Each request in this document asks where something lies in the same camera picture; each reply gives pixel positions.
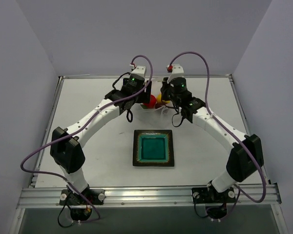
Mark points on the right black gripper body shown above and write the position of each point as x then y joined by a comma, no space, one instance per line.
165,90

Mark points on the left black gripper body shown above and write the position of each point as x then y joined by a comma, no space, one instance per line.
146,91

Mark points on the translucent plastic bag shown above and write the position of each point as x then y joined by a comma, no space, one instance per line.
160,116

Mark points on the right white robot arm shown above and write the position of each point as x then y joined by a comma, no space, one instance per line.
245,152

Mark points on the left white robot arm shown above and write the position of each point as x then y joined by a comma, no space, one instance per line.
68,153

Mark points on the red fake apple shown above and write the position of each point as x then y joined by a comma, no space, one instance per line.
151,104

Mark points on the yellow fake lemon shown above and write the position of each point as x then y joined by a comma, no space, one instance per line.
160,101

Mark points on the teal square ceramic plate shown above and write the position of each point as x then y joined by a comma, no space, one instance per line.
153,148

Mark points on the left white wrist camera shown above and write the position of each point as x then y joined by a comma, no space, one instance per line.
138,70

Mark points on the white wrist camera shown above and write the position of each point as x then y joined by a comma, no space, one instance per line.
138,70
176,71

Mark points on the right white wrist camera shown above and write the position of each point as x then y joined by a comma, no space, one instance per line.
176,71

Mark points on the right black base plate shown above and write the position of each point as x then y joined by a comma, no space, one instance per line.
208,195

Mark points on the aluminium mounting rail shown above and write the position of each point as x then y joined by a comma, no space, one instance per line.
142,197

